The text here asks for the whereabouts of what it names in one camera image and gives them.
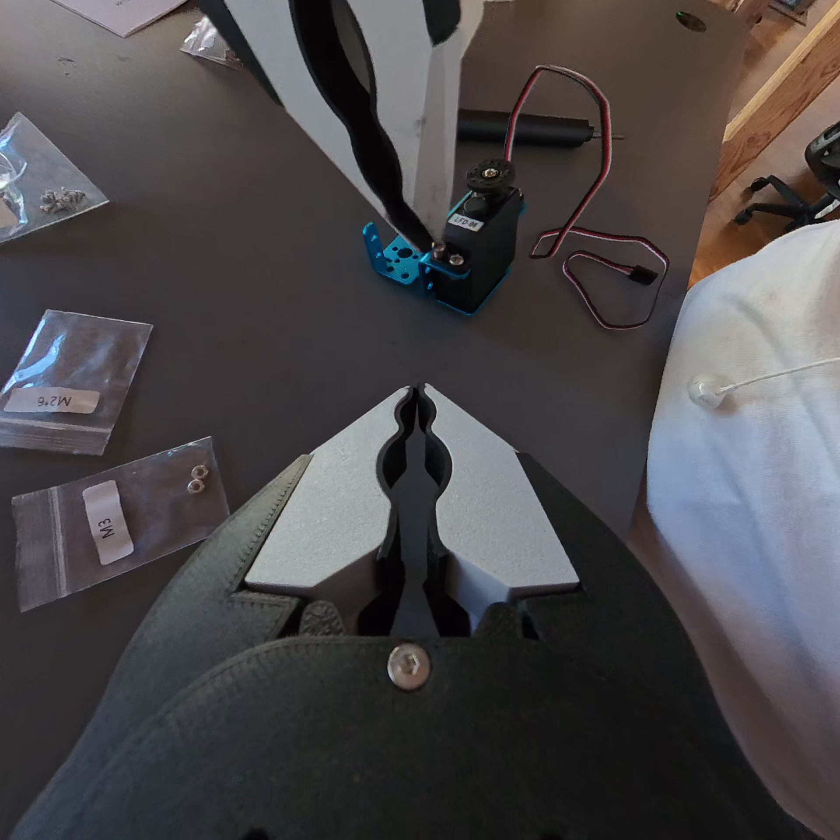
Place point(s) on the black desk grommet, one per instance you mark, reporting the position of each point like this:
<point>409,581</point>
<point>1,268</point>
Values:
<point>691,22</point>

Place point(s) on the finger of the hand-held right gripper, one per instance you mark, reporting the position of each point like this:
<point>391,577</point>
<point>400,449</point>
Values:
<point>295,85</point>
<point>426,131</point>

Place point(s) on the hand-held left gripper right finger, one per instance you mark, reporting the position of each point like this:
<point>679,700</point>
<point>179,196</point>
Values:
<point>505,525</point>

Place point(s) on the dark grey desk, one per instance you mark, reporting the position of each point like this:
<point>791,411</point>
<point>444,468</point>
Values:
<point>262,295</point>

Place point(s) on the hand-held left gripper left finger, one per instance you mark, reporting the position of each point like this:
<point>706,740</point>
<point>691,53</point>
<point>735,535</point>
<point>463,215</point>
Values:
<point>321,525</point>

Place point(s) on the black screwdriver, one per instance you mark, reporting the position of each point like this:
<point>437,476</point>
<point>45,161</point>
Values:
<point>544,128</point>

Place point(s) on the clear plastic screw bag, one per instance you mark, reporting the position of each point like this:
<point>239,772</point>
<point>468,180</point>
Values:
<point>210,43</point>
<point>111,525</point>
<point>39,190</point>
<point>72,380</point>

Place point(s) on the instruction booklet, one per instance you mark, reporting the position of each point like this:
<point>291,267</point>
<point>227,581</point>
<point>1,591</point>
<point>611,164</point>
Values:
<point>124,6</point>

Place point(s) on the black office chair base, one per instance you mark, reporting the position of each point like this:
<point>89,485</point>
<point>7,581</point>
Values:
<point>787,197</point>

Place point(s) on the small black servo horn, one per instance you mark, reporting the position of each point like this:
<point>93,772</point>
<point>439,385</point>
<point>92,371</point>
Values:
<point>489,177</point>

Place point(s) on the person's white top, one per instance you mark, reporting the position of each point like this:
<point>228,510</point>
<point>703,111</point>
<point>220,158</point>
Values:
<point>741,525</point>

